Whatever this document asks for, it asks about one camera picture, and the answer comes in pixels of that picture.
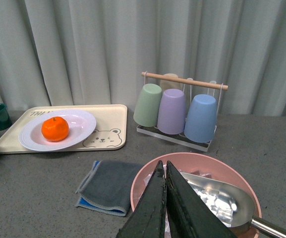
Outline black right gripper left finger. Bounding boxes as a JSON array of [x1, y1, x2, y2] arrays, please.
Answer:
[[116, 161, 167, 238]]

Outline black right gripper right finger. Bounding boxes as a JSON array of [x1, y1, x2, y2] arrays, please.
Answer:
[[166, 161, 236, 238]]

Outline white round plate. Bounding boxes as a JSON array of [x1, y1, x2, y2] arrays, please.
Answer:
[[18, 109, 96, 152]]

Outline orange mandarin fruit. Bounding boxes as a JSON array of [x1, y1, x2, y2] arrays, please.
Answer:
[[41, 117, 69, 142]]

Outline clear fake ice cubes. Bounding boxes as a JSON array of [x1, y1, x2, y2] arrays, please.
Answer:
[[142, 170, 234, 238]]

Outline metal ice scoop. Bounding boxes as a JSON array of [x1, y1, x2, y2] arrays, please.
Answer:
[[181, 172, 286, 238]]

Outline grey blue folded cloth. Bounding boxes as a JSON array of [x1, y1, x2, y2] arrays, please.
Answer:
[[75, 160, 143, 217]]

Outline pink bowl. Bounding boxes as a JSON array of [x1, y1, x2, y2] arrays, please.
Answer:
[[130, 152, 262, 238]]

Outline blue plastic cup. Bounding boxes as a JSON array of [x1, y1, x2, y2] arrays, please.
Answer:
[[184, 94, 217, 143]]

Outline beige bear tray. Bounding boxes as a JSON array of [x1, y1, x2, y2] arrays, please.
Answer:
[[0, 104, 127, 154]]

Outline purple plastic cup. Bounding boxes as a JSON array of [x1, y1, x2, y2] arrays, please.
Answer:
[[157, 89, 186, 135]]

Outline green plastic cup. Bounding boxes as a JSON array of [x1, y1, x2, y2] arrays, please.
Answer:
[[133, 83, 162, 127]]

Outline beige plastic cup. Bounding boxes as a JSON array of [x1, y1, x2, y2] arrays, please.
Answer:
[[159, 80, 181, 92]]

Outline grey curtain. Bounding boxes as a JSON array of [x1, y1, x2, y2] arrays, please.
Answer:
[[0, 0, 286, 116]]

